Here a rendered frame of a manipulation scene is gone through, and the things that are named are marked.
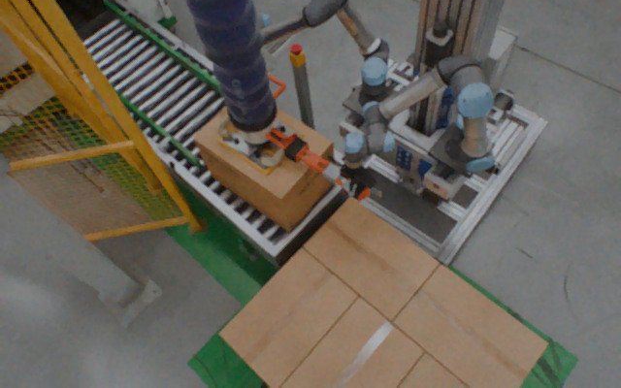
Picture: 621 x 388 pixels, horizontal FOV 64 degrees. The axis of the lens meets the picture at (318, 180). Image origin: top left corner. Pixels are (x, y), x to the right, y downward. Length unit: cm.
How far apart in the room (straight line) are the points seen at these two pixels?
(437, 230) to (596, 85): 182
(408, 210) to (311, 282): 86
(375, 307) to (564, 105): 224
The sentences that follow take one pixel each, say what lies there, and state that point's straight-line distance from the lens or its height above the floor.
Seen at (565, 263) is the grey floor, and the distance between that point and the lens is 340.
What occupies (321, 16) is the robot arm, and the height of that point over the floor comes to 157.
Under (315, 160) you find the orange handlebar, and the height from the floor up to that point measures 109.
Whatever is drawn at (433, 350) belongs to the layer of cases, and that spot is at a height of 54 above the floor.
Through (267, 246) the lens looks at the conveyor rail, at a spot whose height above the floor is 60.
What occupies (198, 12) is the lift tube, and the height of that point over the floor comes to 184.
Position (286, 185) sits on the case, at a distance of 233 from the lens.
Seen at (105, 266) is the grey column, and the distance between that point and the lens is 296.
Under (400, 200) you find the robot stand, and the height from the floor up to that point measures 21.
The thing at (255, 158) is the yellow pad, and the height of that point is 97.
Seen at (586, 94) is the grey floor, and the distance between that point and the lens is 417.
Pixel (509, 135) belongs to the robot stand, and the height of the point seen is 96.
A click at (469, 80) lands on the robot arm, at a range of 175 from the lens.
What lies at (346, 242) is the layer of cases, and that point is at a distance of 262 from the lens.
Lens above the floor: 296
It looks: 60 degrees down
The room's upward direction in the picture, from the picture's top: 9 degrees counter-clockwise
